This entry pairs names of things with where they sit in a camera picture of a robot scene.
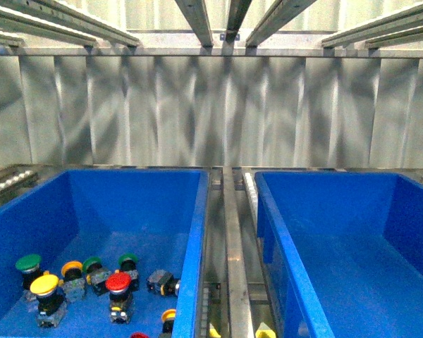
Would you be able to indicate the red mushroom push button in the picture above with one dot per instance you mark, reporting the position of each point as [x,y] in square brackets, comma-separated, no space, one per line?
[120,297]

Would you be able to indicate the white roller track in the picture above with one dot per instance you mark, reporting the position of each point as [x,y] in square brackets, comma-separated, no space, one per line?
[252,195]

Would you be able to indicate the blue left plastic bin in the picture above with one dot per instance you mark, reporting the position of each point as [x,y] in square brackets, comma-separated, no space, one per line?
[158,215]

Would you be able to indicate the blue plastic bin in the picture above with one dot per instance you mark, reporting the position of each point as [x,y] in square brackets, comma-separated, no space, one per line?
[344,253]
[158,215]

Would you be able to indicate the green rear push button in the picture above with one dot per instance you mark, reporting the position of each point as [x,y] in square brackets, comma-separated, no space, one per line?
[128,264]

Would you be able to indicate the blue right plastic bin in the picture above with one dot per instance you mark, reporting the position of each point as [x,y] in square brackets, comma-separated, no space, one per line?
[344,253]

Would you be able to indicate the small yellow push button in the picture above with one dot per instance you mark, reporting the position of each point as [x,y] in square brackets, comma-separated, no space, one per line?
[73,282]

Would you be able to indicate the red button at bottom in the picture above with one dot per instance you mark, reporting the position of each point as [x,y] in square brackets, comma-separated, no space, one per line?
[138,335]

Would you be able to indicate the green mushroom push button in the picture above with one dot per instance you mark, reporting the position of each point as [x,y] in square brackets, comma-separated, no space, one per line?
[29,267]

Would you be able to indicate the yellow mushroom push button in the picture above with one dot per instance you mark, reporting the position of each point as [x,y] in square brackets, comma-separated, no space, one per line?
[52,304]

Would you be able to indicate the metal centre rail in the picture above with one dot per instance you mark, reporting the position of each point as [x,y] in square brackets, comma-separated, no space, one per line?
[240,316]

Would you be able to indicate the yellow tag below rail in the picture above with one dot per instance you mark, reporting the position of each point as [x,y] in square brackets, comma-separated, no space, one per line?
[264,331]

